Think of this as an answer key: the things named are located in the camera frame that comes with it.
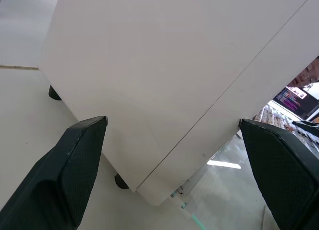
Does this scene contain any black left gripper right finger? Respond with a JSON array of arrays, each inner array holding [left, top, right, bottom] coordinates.
[[239, 118, 319, 230]]

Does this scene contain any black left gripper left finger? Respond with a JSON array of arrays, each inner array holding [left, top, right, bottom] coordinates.
[[0, 116, 108, 230]]

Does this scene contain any cream toaster oven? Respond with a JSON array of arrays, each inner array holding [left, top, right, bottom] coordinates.
[[37, 0, 319, 207]]

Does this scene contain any dark computer monitor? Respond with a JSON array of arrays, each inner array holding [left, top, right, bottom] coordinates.
[[273, 86, 319, 122]]

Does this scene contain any person's head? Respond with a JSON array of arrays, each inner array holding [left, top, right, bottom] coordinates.
[[286, 55, 319, 90]]

